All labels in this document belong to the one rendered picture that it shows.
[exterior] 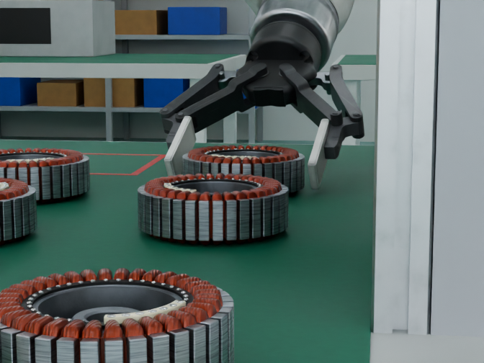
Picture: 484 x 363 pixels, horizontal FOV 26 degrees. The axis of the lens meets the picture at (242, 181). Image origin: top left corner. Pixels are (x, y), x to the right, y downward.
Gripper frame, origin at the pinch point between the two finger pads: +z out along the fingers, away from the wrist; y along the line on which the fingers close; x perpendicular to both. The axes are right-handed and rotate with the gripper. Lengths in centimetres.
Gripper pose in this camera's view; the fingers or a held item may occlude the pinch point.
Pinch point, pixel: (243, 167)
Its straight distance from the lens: 96.6
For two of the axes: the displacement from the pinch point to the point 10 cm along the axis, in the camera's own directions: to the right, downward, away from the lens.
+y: -9.6, -0.4, 2.8
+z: -2.4, 6.3, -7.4
